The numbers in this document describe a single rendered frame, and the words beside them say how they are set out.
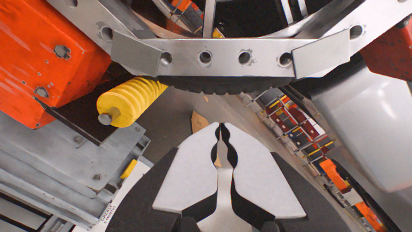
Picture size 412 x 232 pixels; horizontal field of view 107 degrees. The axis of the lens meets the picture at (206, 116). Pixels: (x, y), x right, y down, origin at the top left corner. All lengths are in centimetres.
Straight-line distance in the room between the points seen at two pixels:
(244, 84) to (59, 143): 48
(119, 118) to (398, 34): 35
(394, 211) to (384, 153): 182
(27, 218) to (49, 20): 52
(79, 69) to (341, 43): 30
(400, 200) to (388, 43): 218
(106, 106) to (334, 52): 29
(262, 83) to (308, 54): 10
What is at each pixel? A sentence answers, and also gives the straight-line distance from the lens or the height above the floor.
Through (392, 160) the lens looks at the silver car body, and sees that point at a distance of 64.
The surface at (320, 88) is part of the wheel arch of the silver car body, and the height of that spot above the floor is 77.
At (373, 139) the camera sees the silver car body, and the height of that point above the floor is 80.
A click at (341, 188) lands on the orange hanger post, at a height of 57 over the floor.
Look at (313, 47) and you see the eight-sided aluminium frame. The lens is 21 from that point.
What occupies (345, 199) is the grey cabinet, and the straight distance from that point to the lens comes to 857.
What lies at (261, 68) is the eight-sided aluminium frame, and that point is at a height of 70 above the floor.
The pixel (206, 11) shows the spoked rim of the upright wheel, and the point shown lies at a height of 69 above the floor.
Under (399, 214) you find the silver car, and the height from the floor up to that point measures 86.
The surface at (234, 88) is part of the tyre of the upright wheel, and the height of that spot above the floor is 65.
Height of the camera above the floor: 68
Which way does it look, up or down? 22 degrees down
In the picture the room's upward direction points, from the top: 49 degrees clockwise
